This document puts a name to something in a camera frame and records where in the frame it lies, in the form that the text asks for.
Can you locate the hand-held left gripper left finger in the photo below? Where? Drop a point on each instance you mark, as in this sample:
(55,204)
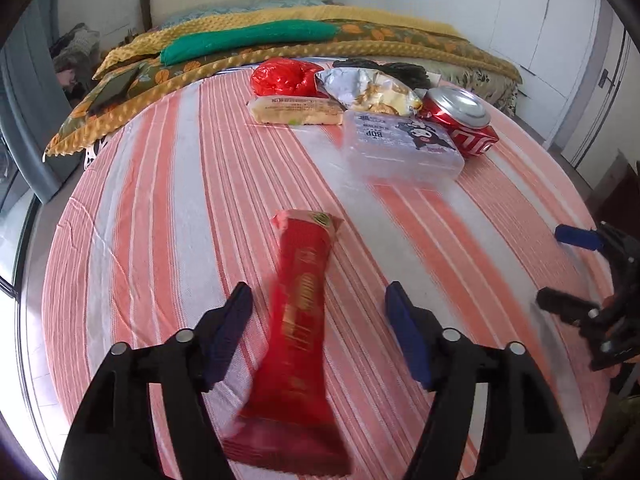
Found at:
(227,330)

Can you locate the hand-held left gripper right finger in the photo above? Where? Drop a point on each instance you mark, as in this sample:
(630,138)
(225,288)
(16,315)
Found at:
(407,332)

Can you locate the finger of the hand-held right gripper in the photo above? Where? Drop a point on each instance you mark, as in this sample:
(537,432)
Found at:
(562,304)
(575,236)

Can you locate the red snack wrapper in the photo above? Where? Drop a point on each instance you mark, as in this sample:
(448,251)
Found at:
(300,330)

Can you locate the cream snack packet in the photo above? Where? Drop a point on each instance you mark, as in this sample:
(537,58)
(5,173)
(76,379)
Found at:
(295,110)

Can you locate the black knitted cloth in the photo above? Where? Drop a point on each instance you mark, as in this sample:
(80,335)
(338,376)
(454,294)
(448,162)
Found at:
(400,72)

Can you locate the orange striped bed sheet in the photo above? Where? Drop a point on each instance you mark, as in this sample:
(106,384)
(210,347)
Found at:
(165,210)

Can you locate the white door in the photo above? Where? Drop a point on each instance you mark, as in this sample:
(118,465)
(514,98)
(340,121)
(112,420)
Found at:
(590,90)

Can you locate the red soda can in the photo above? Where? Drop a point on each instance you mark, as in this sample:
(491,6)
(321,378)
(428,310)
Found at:
(462,120)

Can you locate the clear plastic box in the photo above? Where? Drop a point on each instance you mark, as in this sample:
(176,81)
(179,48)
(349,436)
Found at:
(400,147)

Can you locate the leaf print bed sheet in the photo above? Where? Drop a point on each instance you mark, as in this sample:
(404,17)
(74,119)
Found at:
(480,77)

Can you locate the white wardrobe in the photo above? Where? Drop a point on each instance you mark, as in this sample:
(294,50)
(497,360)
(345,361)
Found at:
(500,15)

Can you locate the crumpled silver chip bag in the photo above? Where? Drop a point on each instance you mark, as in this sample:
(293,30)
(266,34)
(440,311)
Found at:
(367,89)

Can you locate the red plastic bag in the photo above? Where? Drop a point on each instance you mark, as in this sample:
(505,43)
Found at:
(284,77)

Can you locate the dark phone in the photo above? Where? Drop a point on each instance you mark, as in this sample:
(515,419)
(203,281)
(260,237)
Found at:
(114,89)

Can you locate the yellow dotted floral blanket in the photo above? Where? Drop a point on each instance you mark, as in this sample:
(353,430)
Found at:
(235,55)

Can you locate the green pillow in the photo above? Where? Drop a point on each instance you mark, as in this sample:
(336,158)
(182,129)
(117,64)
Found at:
(240,40)

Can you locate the grey curtain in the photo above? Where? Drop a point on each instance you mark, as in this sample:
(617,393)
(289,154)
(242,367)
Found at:
(30,110)

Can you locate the blue patterned pillow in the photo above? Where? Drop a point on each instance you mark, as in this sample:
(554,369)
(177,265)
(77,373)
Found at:
(225,10)

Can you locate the pile of clothes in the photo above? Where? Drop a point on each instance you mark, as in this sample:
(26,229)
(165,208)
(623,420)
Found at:
(75,47)

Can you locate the brown headboard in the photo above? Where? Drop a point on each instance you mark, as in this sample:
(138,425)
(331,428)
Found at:
(145,10)

